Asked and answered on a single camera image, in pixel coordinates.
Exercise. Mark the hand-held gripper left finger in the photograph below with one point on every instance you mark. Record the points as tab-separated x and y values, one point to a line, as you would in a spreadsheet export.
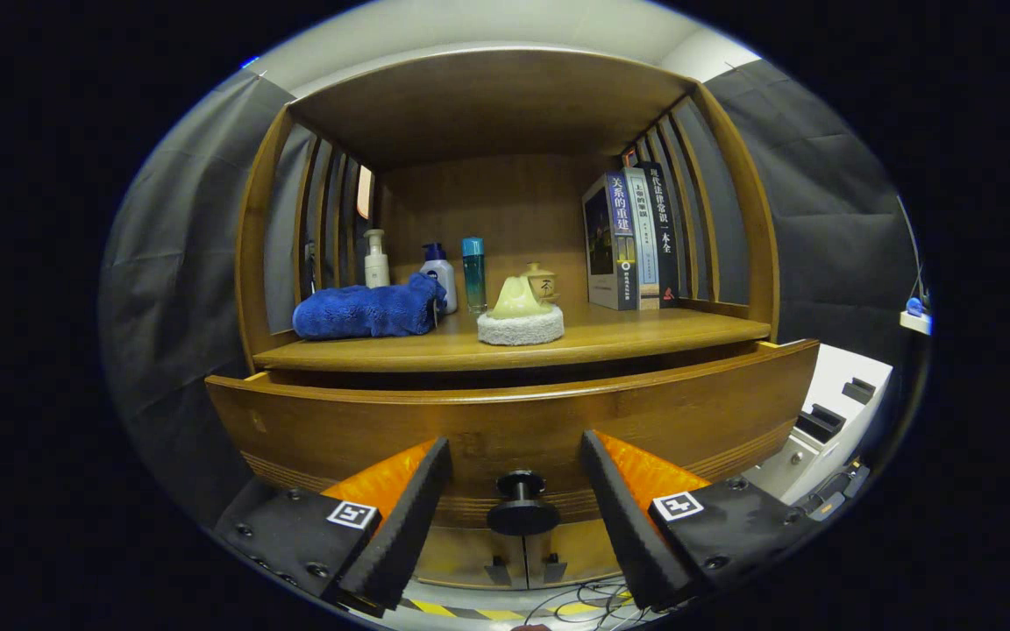
400	526

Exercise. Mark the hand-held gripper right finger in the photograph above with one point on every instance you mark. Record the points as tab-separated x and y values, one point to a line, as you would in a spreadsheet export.
628	526

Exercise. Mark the wooden drawer with black knob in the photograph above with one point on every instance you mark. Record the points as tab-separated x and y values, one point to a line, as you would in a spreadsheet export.
514	421

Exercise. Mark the green scrub brush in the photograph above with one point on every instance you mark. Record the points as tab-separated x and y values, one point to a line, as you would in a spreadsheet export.
518	326

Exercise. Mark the wooden cabinet door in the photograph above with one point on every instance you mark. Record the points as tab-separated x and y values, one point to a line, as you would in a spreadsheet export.
461	556
588	552

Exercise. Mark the wooden countertop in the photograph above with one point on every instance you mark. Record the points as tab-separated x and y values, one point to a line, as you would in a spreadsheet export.
645	337

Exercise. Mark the wooden cabinet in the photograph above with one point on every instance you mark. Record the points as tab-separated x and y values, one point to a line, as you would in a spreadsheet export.
487	105

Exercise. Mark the black device box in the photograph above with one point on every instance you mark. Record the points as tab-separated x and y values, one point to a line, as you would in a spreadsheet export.
838	486

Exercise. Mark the blue towel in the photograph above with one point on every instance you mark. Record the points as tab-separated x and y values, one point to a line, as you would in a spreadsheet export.
365	311

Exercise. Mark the white box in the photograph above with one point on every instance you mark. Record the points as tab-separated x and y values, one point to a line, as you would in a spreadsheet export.
829	386

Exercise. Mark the beige lidded teacup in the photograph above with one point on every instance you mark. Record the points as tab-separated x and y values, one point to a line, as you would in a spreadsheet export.
545	282

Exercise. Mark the white pump bottle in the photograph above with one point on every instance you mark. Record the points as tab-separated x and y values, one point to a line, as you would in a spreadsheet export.
376	267

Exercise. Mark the clear blue bottle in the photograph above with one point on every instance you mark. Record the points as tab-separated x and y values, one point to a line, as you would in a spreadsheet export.
473	276

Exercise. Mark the white bottle with blue cap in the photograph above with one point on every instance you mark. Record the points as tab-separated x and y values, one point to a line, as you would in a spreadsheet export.
442	267

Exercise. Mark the book with blue spine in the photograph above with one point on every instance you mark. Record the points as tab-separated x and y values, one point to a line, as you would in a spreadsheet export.
601	241

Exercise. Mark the book with white spine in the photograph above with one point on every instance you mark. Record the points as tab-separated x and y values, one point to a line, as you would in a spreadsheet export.
643	237

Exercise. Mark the book with black spine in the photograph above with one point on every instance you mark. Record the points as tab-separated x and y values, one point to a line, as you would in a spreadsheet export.
665	232

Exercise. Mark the white shelf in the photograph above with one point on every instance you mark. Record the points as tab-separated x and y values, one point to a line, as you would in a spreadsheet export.
915	322

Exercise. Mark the small blue object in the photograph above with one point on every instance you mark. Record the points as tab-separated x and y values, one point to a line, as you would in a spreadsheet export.
913	307

